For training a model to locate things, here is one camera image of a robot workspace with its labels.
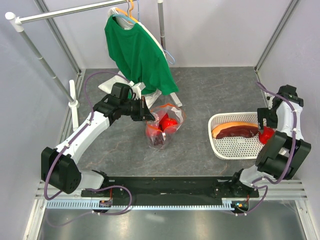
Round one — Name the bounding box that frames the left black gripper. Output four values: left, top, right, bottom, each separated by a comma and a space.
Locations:
120, 96, 155, 122

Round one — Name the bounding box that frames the red apple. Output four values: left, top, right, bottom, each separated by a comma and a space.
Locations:
258, 126, 275, 145
159, 113, 178, 134
145, 124, 163, 139

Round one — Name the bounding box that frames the clear orange zip top bag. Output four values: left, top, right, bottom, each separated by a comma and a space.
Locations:
145, 103, 186, 150

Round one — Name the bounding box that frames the dark red grape bunch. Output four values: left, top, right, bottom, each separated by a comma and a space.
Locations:
150, 133, 167, 148

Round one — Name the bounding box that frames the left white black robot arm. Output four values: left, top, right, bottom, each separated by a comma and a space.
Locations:
40, 82, 155, 200

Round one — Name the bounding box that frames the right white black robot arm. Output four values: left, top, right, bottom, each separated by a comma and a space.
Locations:
229, 83, 312, 197

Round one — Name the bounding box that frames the white perforated plastic basket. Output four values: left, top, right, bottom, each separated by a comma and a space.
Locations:
207, 111, 272, 160

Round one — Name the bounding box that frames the green t-shirt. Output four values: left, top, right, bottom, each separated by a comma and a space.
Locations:
104, 16, 179, 95

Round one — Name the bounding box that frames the white garment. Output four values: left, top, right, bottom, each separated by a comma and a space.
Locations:
99, 7, 178, 107

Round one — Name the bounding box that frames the blue clothes hanger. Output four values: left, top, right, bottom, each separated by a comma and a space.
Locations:
107, 0, 176, 65

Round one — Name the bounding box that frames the orange clothes hanger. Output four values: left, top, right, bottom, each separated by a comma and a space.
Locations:
115, 0, 139, 23

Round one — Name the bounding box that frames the silver clothes rack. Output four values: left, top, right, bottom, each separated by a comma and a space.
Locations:
5, 0, 183, 131

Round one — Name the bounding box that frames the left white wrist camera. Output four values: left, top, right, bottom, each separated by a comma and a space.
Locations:
129, 81, 146, 99

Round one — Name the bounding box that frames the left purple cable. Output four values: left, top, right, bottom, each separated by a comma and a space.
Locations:
43, 71, 133, 228

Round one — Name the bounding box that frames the purple cable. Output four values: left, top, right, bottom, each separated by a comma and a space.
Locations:
228, 81, 301, 217
43, 71, 133, 228

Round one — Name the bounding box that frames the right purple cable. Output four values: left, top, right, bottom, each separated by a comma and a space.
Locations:
228, 81, 301, 217

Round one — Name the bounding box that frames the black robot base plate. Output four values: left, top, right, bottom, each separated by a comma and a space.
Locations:
81, 174, 261, 207

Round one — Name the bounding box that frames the grey slotted cable duct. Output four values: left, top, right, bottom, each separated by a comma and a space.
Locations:
46, 199, 236, 211

